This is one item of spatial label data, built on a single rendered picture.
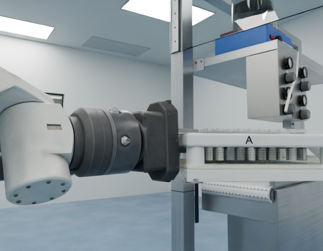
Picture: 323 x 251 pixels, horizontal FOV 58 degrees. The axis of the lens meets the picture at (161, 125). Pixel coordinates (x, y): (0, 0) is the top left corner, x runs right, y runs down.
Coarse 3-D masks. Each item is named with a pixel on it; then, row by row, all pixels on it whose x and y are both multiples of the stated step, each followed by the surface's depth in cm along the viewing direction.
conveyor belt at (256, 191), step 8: (208, 184) 103; (216, 184) 101; (224, 184) 99; (232, 184) 97; (240, 184) 95; (248, 184) 94; (256, 184) 94; (264, 184) 94; (288, 184) 97; (208, 192) 103; (216, 192) 100; (224, 192) 98; (232, 192) 95; (240, 192) 93; (248, 192) 91; (256, 192) 89; (264, 192) 88; (256, 200) 90; (264, 200) 88
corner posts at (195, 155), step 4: (188, 148) 42; (192, 148) 42; (196, 148) 42; (200, 148) 42; (320, 148) 45; (188, 152) 42; (192, 152) 42; (196, 152) 42; (200, 152) 42; (320, 152) 45; (188, 156) 42; (192, 156) 42; (196, 156) 42; (200, 156) 42; (320, 156) 46; (188, 160) 42; (192, 160) 42; (196, 160) 42; (200, 160) 42; (320, 160) 46; (188, 164) 42; (192, 164) 42; (196, 164) 42; (200, 164) 42
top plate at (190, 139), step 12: (180, 144) 47; (192, 144) 42; (204, 144) 42; (216, 144) 42; (228, 144) 42; (240, 144) 42; (252, 144) 42; (264, 144) 43; (276, 144) 43; (288, 144) 43; (300, 144) 43; (312, 144) 43
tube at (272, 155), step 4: (268, 132) 47; (272, 132) 47; (268, 148) 47; (272, 148) 47; (268, 152) 47; (272, 152) 47; (268, 156) 47; (272, 156) 47; (276, 156) 47; (268, 160) 47; (272, 160) 47
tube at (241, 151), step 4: (240, 128) 46; (244, 128) 47; (240, 132) 46; (244, 132) 47; (240, 148) 46; (244, 148) 46; (240, 152) 46; (244, 152) 46; (240, 156) 46; (244, 156) 46; (240, 160) 46; (244, 160) 46
